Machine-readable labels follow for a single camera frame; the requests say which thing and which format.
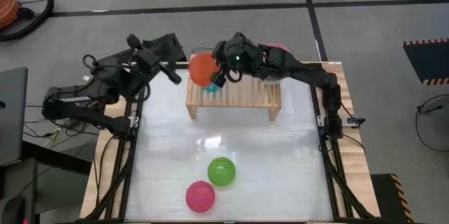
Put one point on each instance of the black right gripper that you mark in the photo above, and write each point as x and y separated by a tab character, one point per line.
242	55

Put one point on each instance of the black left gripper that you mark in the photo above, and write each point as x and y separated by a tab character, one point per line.
147	59

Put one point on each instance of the small cyan bowl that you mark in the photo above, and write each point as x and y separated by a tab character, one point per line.
211	88

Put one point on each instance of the small red bowl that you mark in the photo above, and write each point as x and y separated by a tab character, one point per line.
201	69

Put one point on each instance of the large light pink bowl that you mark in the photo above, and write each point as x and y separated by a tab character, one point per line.
277	46

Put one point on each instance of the small lime green bowl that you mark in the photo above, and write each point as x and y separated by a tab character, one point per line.
221	171

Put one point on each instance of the small magenta bowl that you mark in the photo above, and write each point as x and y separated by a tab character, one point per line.
200	196

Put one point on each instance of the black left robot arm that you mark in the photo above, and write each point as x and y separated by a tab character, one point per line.
105	76

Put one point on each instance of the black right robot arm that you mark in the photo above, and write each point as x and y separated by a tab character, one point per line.
308	73

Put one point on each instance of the wooden slatted shelf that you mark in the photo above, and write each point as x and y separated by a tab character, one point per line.
238	97

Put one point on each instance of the orange vacuum cleaner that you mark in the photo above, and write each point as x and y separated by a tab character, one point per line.
7	8

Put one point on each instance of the dark grey side desk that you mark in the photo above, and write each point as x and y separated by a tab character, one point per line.
17	178

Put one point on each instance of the black hazard-striped floor mat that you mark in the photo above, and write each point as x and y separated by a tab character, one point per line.
429	62
387	196

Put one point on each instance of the black computer mouse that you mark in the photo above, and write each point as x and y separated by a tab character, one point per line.
14	210

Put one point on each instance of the black aluminium table frame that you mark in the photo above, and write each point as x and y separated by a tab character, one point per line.
329	168

